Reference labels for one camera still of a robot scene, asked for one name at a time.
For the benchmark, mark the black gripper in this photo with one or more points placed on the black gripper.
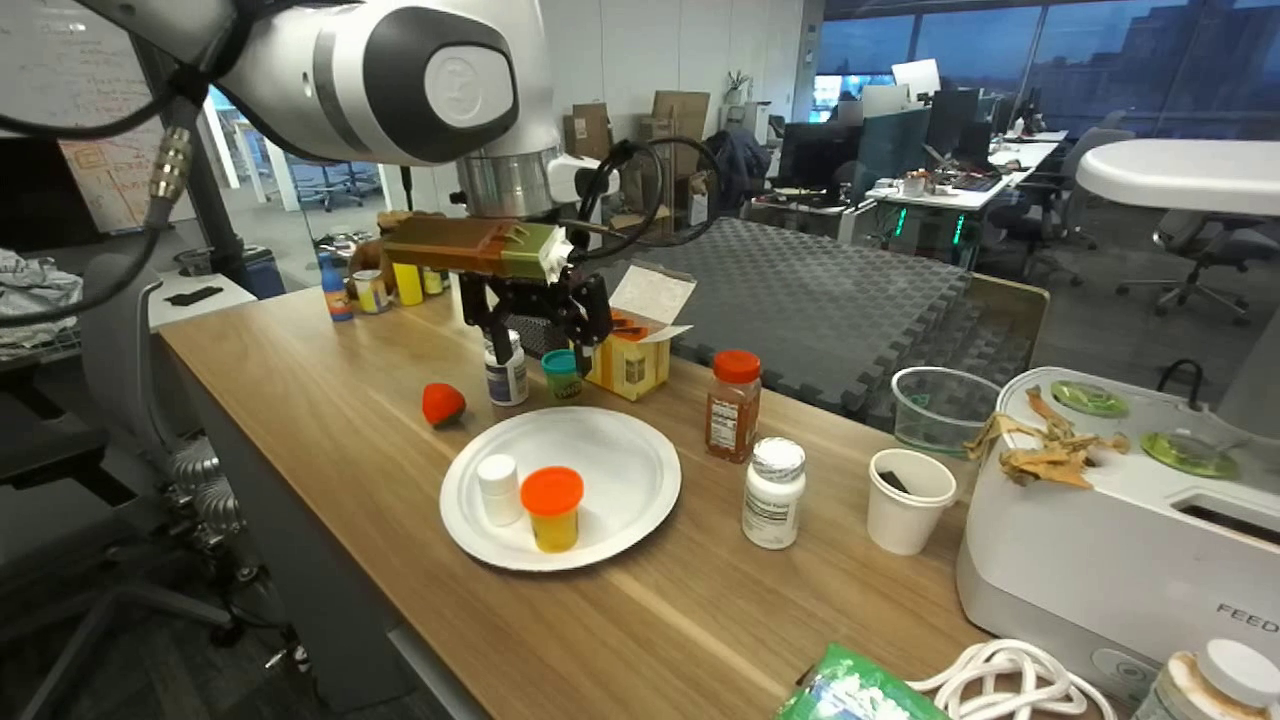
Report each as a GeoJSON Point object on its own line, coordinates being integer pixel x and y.
{"type": "Point", "coordinates": [574, 304]}

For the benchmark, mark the teal lid small jar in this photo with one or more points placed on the teal lid small jar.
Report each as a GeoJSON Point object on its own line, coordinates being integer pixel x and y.
{"type": "Point", "coordinates": [561, 373]}

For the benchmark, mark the white pill bottle purple label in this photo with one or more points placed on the white pill bottle purple label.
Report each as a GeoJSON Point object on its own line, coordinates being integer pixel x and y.
{"type": "Point", "coordinates": [505, 373]}

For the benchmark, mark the small white bottle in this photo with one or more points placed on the small white bottle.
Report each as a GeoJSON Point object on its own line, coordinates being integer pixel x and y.
{"type": "Point", "coordinates": [502, 489]}

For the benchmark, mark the orange lid yellow jar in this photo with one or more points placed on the orange lid yellow jar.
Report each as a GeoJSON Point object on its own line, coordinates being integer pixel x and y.
{"type": "Point", "coordinates": [552, 506]}

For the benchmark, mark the red cap spice bottle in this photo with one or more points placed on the red cap spice bottle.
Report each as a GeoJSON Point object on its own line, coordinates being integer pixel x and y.
{"type": "Point", "coordinates": [733, 401]}

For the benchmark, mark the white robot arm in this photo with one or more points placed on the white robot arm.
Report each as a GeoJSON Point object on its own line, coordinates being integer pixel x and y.
{"type": "Point", "coordinates": [384, 80]}

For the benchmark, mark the red strawberry plushy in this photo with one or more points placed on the red strawberry plushy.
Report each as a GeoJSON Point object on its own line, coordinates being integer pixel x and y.
{"type": "Point", "coordinates": [443, 407]}

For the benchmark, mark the white paper plate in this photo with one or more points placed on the white paper plate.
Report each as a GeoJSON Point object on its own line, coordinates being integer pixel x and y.
{"type": "Point", "coordinates": [630, 485]}

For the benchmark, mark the yellow open cardboard box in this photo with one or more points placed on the yellow open cardboard box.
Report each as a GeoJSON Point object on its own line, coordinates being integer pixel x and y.
{"type": "Point", "coordinates": [646, 318]}

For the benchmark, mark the small tin can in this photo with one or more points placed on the small tin can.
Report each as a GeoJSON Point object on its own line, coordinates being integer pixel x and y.
{"type": "Point", "coordinates": [435, 281]}

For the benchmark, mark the yellow mustard bottle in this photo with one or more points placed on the yellow mustard bottle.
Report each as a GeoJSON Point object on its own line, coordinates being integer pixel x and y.
{"type": "Point", "coordinates": [410, 285]}

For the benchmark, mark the white paper cup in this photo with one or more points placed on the white paper cup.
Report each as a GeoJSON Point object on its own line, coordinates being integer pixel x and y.
{"type": "Point", "coordinates": [907, 497]}

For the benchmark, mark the clear plastic cup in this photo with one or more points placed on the clear plastic cup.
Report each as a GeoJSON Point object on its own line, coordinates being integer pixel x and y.
{"type": "Point", "coordinates": [941, 408]}

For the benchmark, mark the green snack packet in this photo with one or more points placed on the green snack packet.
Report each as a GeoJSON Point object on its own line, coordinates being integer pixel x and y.
{"type": "Point", "coordinates": [850, 687]}

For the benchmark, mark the grey office chair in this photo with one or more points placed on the grey office chair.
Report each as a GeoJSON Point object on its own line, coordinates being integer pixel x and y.
{"type": "Point", "coordinates": [158, 455]}

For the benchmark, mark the white appliance machine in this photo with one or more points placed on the white appliance machine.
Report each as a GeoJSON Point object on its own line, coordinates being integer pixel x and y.
{"type": "Point", "coordinates": [1116, 525]}

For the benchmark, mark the white lid jar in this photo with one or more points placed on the white lid jar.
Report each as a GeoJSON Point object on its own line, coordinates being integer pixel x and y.
{"type": "Point", "coordinates": [1214, 683]}

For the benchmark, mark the gold wrist camera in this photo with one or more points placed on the gold wrist camera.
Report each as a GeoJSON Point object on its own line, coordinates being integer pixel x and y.
{"type": "Point", "coordinates": [499, 251]}

